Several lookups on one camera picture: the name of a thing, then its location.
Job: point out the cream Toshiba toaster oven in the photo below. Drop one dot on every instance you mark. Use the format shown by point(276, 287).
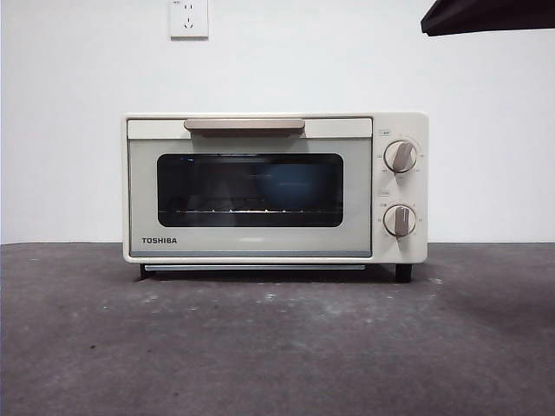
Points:
point(399, 125)

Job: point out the blue ribbed bowl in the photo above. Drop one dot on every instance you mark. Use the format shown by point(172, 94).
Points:
point(286, 186)

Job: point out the timer knob with beige grip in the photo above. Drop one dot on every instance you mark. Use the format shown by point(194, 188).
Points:
point(400, 220)

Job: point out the white wall socket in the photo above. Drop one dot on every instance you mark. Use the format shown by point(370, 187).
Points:
point(189, 21)

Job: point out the temperature knob with beige grip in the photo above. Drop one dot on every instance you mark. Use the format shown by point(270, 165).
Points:
point(401, 157)

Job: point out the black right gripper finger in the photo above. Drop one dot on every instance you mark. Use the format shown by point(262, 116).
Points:
point(485, 15)

